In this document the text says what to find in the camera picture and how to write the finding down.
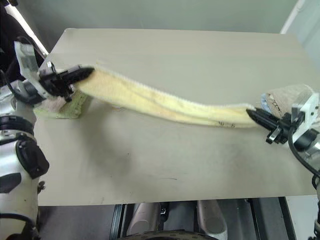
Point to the black table frame bar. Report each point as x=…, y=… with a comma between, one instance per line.
x=120, y=222
x=270, y=220

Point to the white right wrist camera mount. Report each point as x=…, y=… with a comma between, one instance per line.
x=308, y=110

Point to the pink folded towel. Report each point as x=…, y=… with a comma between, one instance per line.
x=55, y=104

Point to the yellow fluffy towel white trim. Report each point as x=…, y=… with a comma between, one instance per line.
x=155, y=100

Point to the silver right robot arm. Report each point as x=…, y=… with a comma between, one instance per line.
x=311, y=155

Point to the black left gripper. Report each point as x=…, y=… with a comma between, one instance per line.
x=56, y=83

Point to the light blue towel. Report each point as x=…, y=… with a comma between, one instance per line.
x=265, y=101

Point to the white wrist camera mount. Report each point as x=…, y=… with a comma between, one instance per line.
x=28, y=61
x=308, y=110

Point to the white panel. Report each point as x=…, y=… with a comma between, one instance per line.
x=302, y=15

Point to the green folded towel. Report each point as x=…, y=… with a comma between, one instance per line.
x=72, y=108

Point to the black dotted round shape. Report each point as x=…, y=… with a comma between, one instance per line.
x=175, y=236

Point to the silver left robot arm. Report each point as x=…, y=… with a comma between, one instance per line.
x=17, y=180

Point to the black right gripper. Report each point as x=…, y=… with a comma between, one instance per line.
x=281, y=128

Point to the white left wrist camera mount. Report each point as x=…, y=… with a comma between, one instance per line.
x=28, y=61

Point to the black stand with white stripe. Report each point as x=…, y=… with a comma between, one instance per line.
x=10, y=30

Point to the beige fluffy towel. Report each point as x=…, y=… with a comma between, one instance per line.
x=287, y=96

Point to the grey rounded shape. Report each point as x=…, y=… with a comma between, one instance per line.
x=212, y=217
x=143, y=220

